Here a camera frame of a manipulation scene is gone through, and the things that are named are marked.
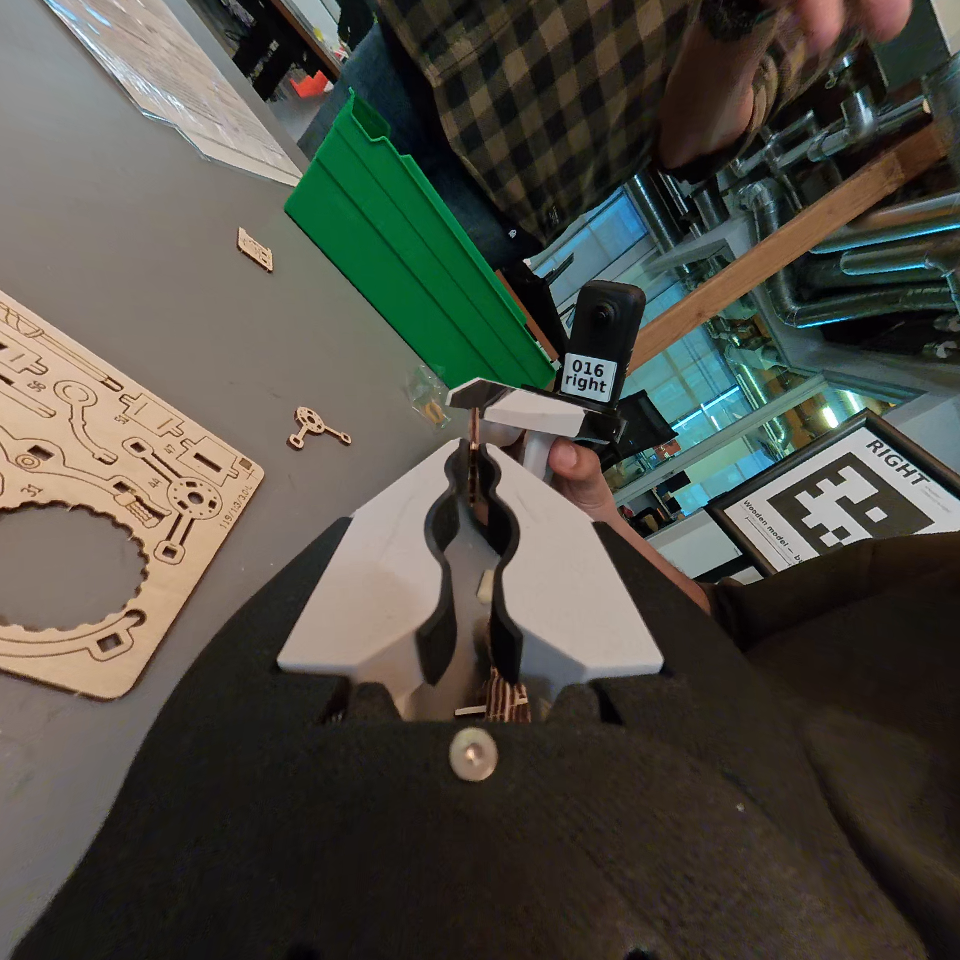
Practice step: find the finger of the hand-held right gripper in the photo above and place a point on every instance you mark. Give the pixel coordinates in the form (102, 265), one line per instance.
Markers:
(540, 418)
(469, 397)

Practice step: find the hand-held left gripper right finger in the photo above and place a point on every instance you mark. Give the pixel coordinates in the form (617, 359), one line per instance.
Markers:
(577, 600)

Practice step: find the person's right forearm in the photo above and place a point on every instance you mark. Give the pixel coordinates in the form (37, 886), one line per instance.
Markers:
(825, 637)

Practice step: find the green plastic bin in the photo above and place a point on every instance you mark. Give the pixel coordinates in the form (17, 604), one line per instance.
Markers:
(390, 240)

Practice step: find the grey desk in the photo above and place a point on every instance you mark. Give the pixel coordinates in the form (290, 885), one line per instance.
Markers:
(150, 225)

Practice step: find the laser-cut plywood sheet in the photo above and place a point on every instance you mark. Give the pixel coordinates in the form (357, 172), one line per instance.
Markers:
(229, 480)

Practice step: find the framed marker sign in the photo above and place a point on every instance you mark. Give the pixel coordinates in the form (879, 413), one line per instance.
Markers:
(840, 495)

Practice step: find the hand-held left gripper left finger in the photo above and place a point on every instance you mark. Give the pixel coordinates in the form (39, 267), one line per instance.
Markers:
(352, 592)

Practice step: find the metal ventilation ducts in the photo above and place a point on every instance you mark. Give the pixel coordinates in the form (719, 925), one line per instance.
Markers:
(862, 262)

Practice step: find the wooden mechanical model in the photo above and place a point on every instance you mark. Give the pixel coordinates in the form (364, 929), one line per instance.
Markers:
(506, 701)

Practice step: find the small pale peg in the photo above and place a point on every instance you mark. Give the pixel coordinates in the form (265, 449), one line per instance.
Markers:
(485, 586)

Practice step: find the key-shaped wooden piece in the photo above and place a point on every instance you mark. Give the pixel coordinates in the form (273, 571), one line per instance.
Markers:
(306, 421)

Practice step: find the laminated instruction sheet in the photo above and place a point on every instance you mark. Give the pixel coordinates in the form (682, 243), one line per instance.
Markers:
(165, 75)

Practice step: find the wooden beam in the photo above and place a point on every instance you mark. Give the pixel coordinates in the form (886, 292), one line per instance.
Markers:
(750, 270)

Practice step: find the small clear plastic bag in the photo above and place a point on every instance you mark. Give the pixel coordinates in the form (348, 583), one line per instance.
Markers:
(427, 397)

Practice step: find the small rectangular wooden piece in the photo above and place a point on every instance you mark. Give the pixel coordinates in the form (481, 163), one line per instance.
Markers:
(255, 249)

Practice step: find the another person's forearm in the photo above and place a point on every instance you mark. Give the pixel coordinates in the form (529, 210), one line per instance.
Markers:
(720, 97)

